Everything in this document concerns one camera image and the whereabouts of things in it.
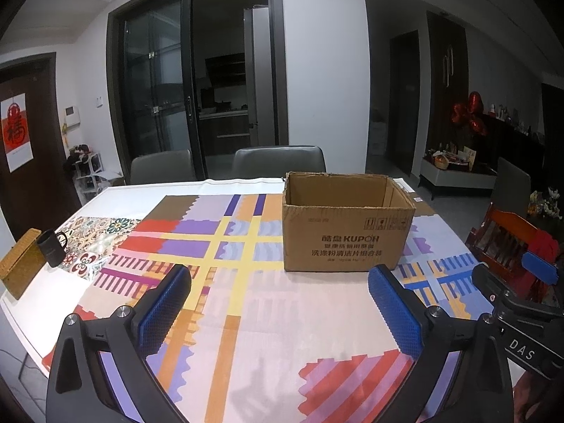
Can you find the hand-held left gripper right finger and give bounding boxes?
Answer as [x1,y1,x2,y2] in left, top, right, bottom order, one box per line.
[368,264,516,423]

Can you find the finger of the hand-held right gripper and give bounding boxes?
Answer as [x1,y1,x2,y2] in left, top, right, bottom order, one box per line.
[472,264,564,324]
[522,252,564,307]

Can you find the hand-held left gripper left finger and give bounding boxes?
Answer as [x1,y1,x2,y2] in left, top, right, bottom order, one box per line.
[46,263,192,423]

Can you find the brown cardboard box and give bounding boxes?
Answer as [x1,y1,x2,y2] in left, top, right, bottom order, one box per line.
[282,172,417,273]

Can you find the red cloth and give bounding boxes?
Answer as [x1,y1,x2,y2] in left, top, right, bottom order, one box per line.
[524,231,564,309]

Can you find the orange wooden chair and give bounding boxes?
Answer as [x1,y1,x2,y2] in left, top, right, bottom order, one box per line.
[466,203,542,283]

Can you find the artificial flower bunch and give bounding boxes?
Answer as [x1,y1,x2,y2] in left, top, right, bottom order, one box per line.
[529,187,562,221]

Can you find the floral patterned mat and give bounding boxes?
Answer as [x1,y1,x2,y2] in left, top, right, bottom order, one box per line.
[57,216,142,283]

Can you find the colourful patterned tablecloth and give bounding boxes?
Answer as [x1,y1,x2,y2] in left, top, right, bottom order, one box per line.
[42,194,498,423]

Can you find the low white cabinet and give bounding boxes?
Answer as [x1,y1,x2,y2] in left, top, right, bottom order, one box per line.
[418,154,498,201]

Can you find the black mug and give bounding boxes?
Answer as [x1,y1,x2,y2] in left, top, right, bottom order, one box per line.
[36,228,68,268]

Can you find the dark sideboard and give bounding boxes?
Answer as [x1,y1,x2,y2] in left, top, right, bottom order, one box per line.
[478,112,564,177]

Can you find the narrow grey dining chair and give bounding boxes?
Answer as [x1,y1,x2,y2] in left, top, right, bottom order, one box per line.
[130,149,197,185]

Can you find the woven wicker box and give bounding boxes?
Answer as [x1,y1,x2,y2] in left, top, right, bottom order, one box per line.
[0,228,47,300]

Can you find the white shoe rack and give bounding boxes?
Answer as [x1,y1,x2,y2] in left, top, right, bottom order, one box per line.
[66,143,104,206]

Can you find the row of small bottles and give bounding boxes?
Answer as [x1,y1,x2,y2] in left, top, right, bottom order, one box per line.
[485,103,547,137]

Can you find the brown wooden door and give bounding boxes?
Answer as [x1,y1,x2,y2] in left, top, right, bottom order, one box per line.
[0,53,82,239]

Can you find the red heart balloons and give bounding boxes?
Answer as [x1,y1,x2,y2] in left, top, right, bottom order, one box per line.
[452,92,488,137]

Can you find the wide grey dining chair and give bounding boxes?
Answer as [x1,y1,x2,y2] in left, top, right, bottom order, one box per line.
[231,145,327,179]

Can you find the kitchen counter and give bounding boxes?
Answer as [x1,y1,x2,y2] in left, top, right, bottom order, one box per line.
[198,110,250,155]

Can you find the dark tall cabinet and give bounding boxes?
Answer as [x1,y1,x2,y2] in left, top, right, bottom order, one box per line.
[425,11,468,159]

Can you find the dark interior door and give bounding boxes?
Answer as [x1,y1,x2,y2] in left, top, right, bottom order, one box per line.
[390,31,419,177]

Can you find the red and white door poster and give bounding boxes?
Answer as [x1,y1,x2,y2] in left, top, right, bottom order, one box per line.
[1,93,33,172]

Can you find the sliding glass door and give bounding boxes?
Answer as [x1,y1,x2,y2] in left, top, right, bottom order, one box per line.
[109,0,208,183]

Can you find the black range hood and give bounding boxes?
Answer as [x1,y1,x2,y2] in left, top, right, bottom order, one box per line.
[205,53,246,86]

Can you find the silver refrigerator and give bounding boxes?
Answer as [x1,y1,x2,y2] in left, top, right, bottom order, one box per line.
[243,4,287,148]

